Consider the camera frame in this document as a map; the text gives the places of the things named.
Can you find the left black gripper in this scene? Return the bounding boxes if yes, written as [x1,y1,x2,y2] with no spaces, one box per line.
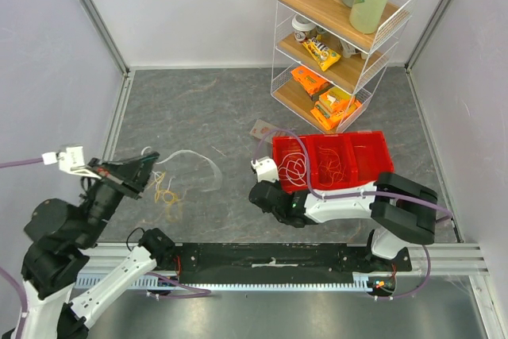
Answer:
[78,150,161,246]

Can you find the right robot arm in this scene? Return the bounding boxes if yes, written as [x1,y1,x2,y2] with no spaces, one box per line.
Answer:
[248,172,437,271]

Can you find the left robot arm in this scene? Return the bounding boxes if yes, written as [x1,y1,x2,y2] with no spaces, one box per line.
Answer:
[1,146,175,338]

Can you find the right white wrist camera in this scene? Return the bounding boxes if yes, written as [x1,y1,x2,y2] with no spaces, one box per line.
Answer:
[251,156,279,183]

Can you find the orange snack box stack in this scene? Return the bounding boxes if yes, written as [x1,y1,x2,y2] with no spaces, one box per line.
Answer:
[310,87,361,130]

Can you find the white lidded cup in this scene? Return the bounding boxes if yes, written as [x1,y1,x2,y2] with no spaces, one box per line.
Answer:
[291,14,318,43]

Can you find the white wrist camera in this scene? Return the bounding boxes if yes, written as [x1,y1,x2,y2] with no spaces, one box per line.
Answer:
[41,145,100,179]
[251,156,279,183]

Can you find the white wire wooden shelf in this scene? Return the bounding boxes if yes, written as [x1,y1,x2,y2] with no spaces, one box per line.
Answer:
[271,0,417,134]

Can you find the red three-compartment bin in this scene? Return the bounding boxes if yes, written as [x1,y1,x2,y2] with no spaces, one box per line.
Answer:
[272,131,394,193]

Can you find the orange snack pack upper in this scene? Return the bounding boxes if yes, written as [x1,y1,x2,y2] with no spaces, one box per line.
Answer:
[291,66,329,97]

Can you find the grey slotted cable duct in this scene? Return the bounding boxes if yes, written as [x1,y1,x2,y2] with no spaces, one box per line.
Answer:
[75,272,376,292]

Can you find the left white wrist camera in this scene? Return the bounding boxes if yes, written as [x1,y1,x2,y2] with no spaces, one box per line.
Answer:
[41,145,100,179]

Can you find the white object on shelf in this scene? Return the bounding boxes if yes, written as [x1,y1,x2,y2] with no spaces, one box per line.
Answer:
[339,39,368,60]

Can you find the yellow candy bag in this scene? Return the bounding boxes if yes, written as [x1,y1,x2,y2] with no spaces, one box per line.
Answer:
[302,37,341,71]

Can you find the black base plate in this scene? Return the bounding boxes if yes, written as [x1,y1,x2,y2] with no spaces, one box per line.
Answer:
[164,243,412,284]

